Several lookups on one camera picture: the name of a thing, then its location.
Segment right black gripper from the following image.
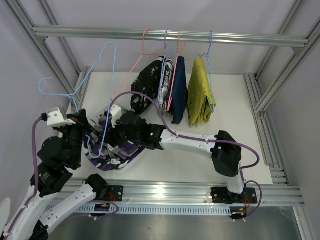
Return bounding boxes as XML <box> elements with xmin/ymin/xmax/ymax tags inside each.
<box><xmin>104</xmin><ymin>115</ymin><xmax>142</xmax><ymax>148</ymax></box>

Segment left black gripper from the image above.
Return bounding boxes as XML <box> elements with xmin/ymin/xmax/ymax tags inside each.
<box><xmin>57</xmin><ymin>108</ymin><xmax>94</xmax><ymax>166</ymax></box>

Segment white plastic basket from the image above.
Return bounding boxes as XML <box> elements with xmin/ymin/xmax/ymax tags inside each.
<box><xmin>86</xmin><ymin>111</ymin><xmax>145</xmax><ymax>172</ymax></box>

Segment purple camouflage trousers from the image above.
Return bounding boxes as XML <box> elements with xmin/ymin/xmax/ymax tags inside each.
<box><xmin>83</xmin><ymin>105</ymin><xmax>145</xmax><ymax>172</ymax></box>

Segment black white patterned trousers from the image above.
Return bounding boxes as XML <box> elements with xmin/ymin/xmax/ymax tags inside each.
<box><xmin>130</xmin><ymin>56</ymin><xmax>165</xmax><ymax>115</ymax></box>

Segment light blue hanger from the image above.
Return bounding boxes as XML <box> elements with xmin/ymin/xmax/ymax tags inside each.
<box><xmin>38</xmin><ymin>41</ymin><xmax>118</xmax><ymax>160</ymax></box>
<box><xmin>198</xmin><ymin>30</ymin><xmax>215</xmax><ymax>113</ymax></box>
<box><xmin>157</xmin><ymin>28</ymin><xmax>169</xmax><ymax>108</ymax></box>

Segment pink hanger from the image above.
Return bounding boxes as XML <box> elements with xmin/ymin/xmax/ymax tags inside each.
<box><xmin>167</xmin><ymin>30</ymin><xmax>184</xmax><ymax>112</ymax></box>
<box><xmin>110</xmin><ymin>27</ymin><xmax>163</xmax><ymax>100</ymax></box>

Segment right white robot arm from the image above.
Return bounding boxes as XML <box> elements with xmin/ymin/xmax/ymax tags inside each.
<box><xmin>105</xmin><ymin>111</ymin><xmax>246</xmax><ymax>202</ymax></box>

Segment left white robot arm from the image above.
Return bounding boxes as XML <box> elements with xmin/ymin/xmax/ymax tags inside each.
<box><xmin>0</xmin><ymin>107</ymin><xmax>109</xmax><ymax>240</ymax></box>

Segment navy blue trousers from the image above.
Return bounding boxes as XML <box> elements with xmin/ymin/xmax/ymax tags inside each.
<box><xmin>170</xmin><ymin>56</ymin><xmax>188</xmax><ymax>125</ymax></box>

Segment white black lettered trousers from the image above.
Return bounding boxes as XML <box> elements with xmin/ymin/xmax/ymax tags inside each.
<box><xmin>157</xmin><ymin>58</ymin><xmax>174</xmax><ymax>116</ymax></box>

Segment yellow green trousers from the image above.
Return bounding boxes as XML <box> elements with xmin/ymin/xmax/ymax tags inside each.
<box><xmin>187</xmin><ymin>57</ymin><xmax>216</xmax><ymax>127</ymax></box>

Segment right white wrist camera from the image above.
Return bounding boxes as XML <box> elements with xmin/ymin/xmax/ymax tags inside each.
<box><xmin>109</xmin><ymin>104</ymin><xmax>123</xmax><ymax>128</ymax></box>

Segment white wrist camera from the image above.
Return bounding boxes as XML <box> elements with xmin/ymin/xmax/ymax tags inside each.
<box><xmin>109</xmin><ymin>104</ymin><xmax>123</xmax><ymax>128</ymax></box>
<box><xmin>46</xmin><ymin>106</ymin><xmax>76</xmax><ymax>128</ymax></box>

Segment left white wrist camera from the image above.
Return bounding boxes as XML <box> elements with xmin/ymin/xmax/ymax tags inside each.
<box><xmin>46</xmin><ymin>106</ymin><xmax>76</xmax><ymax>128</ymax></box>

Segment aluminium front rail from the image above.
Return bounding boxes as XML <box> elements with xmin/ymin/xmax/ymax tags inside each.
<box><xmin>31</xmin><ymin>178</ymin><xmax>306</xmax><ymax>208</ymax></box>

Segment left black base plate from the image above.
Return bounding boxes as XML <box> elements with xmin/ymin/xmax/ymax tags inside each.
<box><xmin>102</xmin><ymin>185</ymin><xmax>124</xmax><ymax>202</ymax></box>

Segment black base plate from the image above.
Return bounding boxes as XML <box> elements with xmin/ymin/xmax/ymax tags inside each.
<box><xmin>102</xmin><ymin>185</ymin><xmax>124</xmax><ymax>202</ymax></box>
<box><xmin>210</xmin><ymin>187</ymin><xmax>258</xmax><ymax>205</ymax></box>

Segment grey slotted cable duct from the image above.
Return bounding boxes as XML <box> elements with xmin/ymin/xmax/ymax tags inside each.
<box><xmin>75</xmin><ymin>203</ymin><xmax>232</xmax><ymax>217</ymax></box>

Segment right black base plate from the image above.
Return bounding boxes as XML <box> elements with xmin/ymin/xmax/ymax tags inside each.
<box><xmin>210</xmin><ymin>187</ymin><xmax>258</xmax><ymax>205</ymax></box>

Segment aluminium hanging rail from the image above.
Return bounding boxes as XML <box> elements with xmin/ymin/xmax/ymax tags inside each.
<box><xmin>32</xmin><ymin>25</ymin><xmax>309</xmax><ymax>48</ymax></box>

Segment aluminium frame posts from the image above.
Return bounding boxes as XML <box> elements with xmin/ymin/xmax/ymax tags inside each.
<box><xmin>0</xmin><ymin>0</ymin><xmax>320</xmax><ymax>186</ymax></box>

